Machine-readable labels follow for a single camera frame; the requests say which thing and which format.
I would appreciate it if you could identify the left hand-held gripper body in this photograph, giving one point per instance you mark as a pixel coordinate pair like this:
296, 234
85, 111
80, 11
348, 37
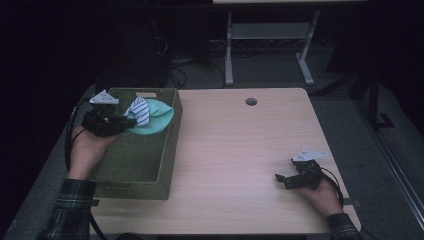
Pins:
100, 123

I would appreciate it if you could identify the aluminium floor rail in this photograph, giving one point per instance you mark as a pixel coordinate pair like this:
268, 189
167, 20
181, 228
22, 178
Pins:
396, 176

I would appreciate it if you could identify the grey tape strip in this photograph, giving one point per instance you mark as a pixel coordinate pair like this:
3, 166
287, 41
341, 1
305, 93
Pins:
352, 202

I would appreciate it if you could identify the person's left hand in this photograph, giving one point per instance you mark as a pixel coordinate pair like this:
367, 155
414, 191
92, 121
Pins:
85, 153

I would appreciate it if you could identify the green woven basket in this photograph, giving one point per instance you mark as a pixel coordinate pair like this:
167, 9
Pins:
140, 156

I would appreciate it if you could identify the white metal stand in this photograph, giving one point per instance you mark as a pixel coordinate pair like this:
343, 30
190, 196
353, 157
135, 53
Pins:
270, 30

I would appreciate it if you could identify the mint green baby bib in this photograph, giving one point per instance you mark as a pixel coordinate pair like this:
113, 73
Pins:
156, 118

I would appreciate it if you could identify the person's right hand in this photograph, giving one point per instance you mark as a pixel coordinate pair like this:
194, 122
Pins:
326, 200

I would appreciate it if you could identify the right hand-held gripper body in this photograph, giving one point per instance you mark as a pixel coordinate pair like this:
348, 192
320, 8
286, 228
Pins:
308, 176

